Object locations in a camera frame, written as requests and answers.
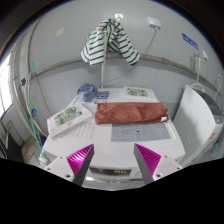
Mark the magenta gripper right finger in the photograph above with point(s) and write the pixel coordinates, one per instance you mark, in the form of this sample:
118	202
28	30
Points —
152	165

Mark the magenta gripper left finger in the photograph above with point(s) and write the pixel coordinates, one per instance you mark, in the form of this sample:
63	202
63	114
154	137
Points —
73	167

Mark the brown towel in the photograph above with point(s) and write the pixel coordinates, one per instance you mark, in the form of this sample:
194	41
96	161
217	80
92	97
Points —
130	112

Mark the grey instruction sheet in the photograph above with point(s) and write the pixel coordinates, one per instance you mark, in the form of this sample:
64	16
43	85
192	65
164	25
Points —
139	132

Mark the white box with picture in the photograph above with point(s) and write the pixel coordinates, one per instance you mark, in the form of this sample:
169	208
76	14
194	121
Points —
67	118

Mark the white washing machine front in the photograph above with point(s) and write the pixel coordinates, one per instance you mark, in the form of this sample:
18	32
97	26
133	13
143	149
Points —
110	158

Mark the white washing machine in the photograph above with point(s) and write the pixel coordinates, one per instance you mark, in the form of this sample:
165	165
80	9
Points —
110	158
199	122

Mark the white washing machine right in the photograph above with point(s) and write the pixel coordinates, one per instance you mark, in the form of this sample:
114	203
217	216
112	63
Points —
199	122

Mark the blue crumpled cloth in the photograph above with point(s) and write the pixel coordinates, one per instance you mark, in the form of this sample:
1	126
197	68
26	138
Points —
87	92

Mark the small colourful booklet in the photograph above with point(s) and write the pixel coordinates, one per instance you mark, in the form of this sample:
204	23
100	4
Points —
102	97

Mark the white leaflet with green picture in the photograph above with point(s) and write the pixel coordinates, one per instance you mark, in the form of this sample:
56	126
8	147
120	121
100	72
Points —
137	92

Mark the white vertical pole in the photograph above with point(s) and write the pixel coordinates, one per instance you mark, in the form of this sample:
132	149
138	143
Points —
104	63

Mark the green white striped cloth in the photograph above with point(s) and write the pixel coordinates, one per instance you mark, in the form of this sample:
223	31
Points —
111	34

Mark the horizontal grey wall pipe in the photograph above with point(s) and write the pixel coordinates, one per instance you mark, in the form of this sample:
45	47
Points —
150	58

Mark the blue wall sign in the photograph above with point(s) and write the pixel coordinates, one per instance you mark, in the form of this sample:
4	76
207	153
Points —
190	41

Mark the white wall socket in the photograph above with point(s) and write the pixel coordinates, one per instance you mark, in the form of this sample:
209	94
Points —
154	23

